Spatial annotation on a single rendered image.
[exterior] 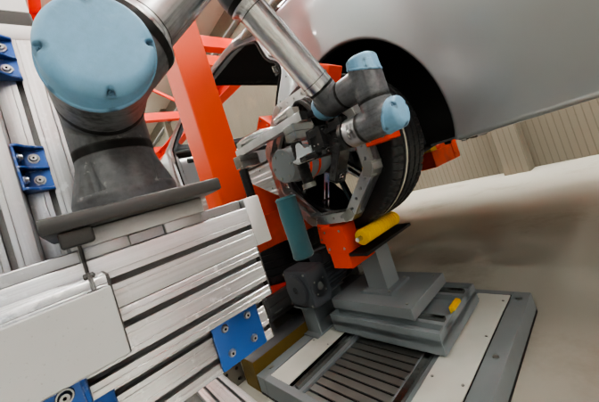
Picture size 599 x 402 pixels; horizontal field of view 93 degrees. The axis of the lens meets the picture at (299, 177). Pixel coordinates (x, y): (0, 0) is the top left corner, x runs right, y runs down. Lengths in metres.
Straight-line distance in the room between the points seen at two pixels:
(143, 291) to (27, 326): 0.16
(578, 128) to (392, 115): 4.41
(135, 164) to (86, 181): 0.07
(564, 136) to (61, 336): 4.99
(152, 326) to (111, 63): 0.34
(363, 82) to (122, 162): 0.49
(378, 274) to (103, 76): 1.17
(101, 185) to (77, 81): 0.16
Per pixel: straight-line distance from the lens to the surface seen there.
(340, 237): 1.13
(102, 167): 0.50
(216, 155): 1.37
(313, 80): 0.75
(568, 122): 4.98
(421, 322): 1.22
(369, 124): 0.67
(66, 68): 0.40
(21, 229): 0.67
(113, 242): 0.48
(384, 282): 1.32
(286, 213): 1.14
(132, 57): 0.40
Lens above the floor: 0.77
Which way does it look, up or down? 2 degrees up
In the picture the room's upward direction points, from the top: 18 degrees counter-clockwise
